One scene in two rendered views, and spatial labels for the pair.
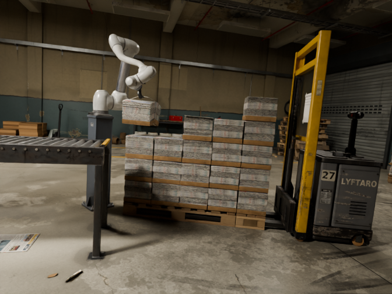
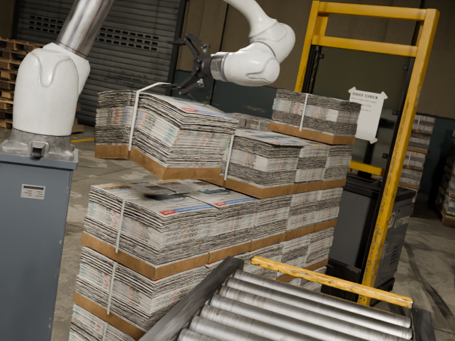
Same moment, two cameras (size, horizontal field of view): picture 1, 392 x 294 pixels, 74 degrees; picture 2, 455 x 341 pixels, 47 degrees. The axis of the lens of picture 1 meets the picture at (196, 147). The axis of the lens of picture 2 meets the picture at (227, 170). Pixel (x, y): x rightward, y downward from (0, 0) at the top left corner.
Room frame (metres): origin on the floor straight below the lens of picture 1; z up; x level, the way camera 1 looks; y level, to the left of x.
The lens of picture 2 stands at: (1.65, 2.02, 1.28)
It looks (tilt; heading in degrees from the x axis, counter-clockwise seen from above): 10 degrees down; 299
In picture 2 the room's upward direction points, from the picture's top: 10 degrees clockwise
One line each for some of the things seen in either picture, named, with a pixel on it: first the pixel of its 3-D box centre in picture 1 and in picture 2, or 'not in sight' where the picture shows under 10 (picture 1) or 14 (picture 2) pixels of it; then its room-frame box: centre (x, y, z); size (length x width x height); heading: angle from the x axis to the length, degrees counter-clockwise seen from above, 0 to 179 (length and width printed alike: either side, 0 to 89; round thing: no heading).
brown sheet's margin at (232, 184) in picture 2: (198, 136); (242, 180); (2.71, -0.02, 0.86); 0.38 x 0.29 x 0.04; 176
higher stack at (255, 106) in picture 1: (253, 161); (295, 212); (2.65, -0.61, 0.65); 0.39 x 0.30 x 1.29; 175
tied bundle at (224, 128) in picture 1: (227, 130); (279, 160); (2.68, -0.31, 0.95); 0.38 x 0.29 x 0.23; 175
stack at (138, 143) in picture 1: (182, 177); (208, 277); (2.72, 0.12, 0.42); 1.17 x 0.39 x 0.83; 85
